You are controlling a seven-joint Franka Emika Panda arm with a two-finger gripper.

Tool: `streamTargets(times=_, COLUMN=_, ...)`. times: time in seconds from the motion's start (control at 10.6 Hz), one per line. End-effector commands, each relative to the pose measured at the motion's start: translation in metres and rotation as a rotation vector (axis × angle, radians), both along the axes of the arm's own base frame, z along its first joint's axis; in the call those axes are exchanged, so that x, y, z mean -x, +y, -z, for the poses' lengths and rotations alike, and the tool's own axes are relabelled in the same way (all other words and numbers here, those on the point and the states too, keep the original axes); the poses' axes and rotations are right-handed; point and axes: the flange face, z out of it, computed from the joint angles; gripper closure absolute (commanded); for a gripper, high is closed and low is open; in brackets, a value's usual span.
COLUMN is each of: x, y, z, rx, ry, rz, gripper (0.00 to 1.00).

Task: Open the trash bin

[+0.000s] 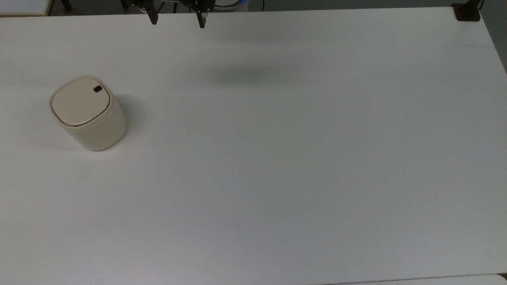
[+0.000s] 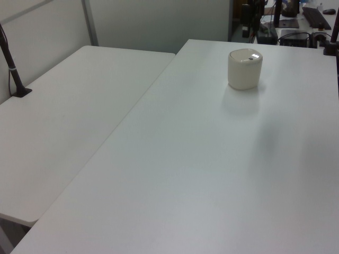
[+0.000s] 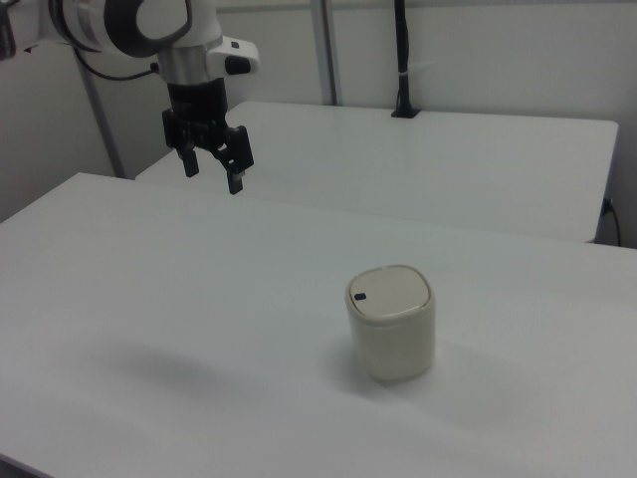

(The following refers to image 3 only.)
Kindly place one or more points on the grey aluminium frame post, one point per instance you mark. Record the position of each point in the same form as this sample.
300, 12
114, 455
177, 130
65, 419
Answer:
329, 50

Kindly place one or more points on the white side table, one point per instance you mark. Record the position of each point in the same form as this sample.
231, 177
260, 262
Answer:
398, 169

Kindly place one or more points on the black camera pole with clamp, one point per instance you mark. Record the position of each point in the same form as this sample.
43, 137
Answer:
404, 60

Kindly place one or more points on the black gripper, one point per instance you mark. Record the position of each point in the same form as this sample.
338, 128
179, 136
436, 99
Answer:
196, 107

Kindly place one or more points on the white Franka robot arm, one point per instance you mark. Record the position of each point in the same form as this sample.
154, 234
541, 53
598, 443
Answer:
149, 25

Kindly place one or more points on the beige mini trash bin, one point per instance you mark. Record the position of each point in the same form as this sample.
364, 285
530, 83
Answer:
390, 323

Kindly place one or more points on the dark device at edge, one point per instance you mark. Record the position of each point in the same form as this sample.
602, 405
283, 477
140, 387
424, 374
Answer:
6, 35

